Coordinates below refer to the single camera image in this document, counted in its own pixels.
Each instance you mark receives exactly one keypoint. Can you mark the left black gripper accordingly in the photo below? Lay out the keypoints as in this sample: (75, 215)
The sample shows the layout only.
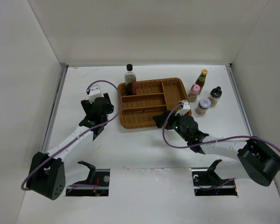
(87, 106)

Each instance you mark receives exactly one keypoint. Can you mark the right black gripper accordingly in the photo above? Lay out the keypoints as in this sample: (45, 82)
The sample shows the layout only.
(171, 118)

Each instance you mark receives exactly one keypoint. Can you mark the dark sauce bottle black cap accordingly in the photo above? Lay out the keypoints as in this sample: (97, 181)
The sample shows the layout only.
(130, 81)

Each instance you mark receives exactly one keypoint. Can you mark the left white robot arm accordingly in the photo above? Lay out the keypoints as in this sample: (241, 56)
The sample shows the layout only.
(47, 175)

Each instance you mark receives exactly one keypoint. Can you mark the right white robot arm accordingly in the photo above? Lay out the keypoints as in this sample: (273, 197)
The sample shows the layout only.
(251, 157)

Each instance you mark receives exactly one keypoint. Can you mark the brown wicker divided tray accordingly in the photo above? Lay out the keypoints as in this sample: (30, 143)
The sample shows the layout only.
(153, 97)

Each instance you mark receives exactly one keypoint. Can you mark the pink lid spice bottle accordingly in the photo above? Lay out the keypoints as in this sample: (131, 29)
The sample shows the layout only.
(193, 93)

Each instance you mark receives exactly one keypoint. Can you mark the white lid glass jar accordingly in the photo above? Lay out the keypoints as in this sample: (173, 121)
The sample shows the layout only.
(203, 105)

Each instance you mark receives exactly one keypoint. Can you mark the red sauce bottle yellow cap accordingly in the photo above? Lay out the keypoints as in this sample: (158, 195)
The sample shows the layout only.
(201, 79)

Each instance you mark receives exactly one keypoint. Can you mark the black cap spice bottle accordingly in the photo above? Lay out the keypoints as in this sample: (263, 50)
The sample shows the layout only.
(215, 95)

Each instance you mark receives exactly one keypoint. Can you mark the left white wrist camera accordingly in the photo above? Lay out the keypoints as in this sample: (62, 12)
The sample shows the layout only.
(94, 92)

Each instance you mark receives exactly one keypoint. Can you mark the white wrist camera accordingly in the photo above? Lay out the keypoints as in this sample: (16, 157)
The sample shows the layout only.
(94, 92)
(184, 107)

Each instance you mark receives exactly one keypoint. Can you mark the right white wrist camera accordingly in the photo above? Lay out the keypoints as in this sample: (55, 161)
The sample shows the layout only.
(184, 107)

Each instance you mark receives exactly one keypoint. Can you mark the left metal table rail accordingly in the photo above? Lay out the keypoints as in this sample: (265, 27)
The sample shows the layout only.
(55, 105)

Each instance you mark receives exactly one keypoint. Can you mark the metal table rail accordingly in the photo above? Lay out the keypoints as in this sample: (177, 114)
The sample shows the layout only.
(238, 99)
(55, 105)

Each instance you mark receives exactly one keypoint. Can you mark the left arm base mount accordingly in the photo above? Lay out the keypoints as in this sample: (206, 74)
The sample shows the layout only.
(95, 184)

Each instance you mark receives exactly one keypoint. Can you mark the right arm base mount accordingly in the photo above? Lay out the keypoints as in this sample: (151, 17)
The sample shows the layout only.
(207, 183)

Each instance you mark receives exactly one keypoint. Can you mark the right metal table rail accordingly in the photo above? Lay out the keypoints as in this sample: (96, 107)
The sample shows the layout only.
(238, 99)

